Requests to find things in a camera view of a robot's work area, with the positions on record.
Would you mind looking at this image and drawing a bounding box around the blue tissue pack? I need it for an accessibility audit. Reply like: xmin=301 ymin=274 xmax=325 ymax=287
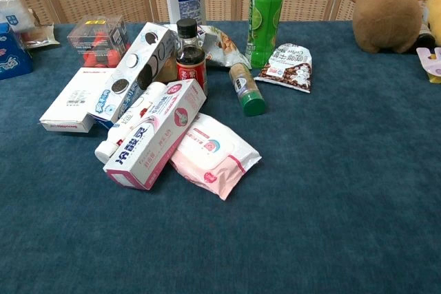
xmin=0 ymin=22 xmax=34 ymax=81

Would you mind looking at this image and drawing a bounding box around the crumpled snack wrapper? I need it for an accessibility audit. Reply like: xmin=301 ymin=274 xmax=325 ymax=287
xmin=21 ymin=8 xmax=61 ymax=50

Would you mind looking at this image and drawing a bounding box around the nut snack bag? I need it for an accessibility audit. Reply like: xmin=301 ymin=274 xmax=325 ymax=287
xmin=196 ymin=24 xmax=252 ymax=70

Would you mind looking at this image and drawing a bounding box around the yellow plush toy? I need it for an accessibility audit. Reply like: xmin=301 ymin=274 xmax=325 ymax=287
xmin=416 ymin=0 xmax=441 ymax=48

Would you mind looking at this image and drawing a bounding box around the brown plush toy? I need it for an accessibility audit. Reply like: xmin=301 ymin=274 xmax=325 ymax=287
xmin=351 ymin=0 xmax=423 ymax=54

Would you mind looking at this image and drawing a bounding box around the pink white toothpaste box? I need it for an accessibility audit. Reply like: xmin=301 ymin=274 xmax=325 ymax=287
xmin=103 ymin=78 xmax=207 ymax=191

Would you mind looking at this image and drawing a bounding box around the white tube with red print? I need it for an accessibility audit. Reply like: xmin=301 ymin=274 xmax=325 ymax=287
xmin=94 ymin=81 xmax=167 ymax=165

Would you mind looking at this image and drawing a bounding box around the pink wet wipes pack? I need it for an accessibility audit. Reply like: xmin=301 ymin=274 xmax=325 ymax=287
xmin=169 ymin=112 xmax=263 ymax=201

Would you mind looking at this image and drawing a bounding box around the small dark bottle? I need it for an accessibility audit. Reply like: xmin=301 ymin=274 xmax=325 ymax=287
xmin=415 ymin=23 xmax=437 ymax=54

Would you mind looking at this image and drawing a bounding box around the clear box of red items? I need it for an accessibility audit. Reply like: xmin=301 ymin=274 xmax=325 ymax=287
xmin=66 ymin=15 xmax=132 ymax=68

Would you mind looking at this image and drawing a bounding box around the white cardboard box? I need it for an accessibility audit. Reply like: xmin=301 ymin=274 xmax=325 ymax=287
xmin=39 ymin=67 xmax=116 ymax=134

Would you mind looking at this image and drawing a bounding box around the white plastic wrapped pack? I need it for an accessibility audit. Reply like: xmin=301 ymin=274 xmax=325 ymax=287
xmin=0 ymin=0 xmax=37 ymax=34

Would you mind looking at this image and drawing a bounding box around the green beverage bottle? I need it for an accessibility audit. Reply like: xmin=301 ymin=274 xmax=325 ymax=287
xmin=245 ymin=0 xmax=285 ymax=70

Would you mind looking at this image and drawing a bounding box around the coffee bean print pouch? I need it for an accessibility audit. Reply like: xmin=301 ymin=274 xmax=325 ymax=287
xmin=254 ymin=43 xmax=314 ymax=94

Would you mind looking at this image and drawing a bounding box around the dark soy sauce bottle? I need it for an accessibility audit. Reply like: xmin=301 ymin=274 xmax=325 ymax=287
xmin=175 ymin=18 xmax=208 ymax=96

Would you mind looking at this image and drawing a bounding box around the Oreo cookie box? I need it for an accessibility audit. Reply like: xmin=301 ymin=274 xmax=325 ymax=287
xmin=87 ymin=22 xmax=181 ymax=129

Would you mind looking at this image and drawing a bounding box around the pink yellow card package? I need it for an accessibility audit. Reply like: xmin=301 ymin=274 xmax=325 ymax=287
xmin=416 ymin=46 xmax=441 ymax=84

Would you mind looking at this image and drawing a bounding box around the blue table cloth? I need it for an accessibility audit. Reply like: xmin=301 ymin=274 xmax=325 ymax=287
xmin=0 ymin=20 xmax=441 ymax=294

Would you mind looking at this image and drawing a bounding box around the green cap spice jar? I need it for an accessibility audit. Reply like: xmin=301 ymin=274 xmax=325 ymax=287
xmin=229 ymin=63 xmax=267 ymax=117

